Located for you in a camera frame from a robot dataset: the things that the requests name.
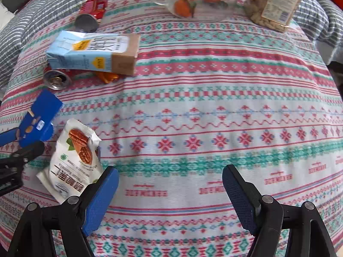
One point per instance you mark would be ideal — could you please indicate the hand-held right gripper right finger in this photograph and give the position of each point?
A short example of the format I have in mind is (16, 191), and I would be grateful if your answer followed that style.
(241, 200)

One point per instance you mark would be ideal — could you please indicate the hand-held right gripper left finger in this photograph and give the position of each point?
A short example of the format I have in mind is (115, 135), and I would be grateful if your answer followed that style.
(100, 198)

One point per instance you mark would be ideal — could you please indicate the clear jar of nuts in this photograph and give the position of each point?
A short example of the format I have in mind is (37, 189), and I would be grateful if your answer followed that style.
(270, 5)

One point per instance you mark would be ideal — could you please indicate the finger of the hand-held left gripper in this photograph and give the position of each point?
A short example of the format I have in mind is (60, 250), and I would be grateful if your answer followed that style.
(8, 138)
(29, 151)

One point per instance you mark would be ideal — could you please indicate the red drink can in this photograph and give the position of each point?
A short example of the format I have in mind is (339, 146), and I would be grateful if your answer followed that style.
(92, 8)
(57, 80)

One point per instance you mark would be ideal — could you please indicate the blue snack box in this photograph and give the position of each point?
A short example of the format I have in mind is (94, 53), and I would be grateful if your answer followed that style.
(40, 112)

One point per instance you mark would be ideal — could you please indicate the patterned red green tablecloth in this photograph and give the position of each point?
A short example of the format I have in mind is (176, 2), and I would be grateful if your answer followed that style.
(201, 99)

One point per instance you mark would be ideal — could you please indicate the light blue milk carton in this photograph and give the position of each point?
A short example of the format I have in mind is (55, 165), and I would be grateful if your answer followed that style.
(88, 50)

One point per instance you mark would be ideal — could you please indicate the gold foil wrapper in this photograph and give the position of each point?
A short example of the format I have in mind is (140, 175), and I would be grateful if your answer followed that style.
(107, 77)

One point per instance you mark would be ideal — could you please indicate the clear glass jar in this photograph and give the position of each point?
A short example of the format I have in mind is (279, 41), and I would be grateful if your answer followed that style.
(233, 2)

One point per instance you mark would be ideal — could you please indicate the white pecan snack packet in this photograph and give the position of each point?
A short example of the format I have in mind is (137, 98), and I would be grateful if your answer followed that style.
(75, 160)

